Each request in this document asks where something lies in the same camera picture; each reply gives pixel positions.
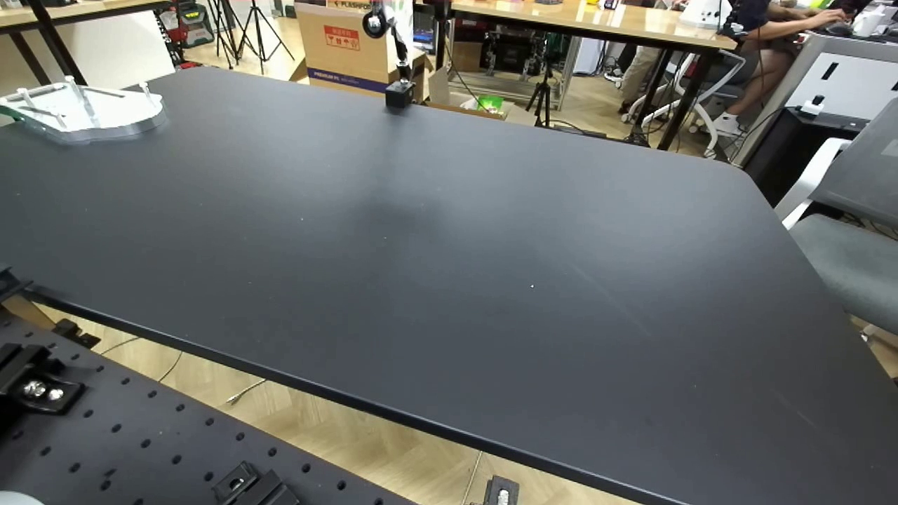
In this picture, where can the open cardboard box with items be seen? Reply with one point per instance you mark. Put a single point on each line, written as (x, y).
(478, 103)

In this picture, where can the small black tripod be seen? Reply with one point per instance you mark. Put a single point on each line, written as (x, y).
(542, 89)

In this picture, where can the large cardboard box red label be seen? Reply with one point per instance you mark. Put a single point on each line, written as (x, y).
(347, 44)

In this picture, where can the long wooden desk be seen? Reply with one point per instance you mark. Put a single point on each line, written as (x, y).
(599, 23)

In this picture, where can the black tripod with spread legs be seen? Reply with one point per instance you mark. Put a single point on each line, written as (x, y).
(255, 30)

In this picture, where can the seated person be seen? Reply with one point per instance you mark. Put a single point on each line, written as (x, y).
(775, 30)

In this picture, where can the black perforated breadboard plate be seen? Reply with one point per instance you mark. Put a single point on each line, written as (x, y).
(95, 439)

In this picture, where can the white cabinet with slot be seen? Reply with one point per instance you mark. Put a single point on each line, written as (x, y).
(844, 86)

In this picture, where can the black clamp block with bolts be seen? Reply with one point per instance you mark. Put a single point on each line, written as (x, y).
(44, 390)

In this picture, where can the wooden table black legs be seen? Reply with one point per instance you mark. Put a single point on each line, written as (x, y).
(57, 12)

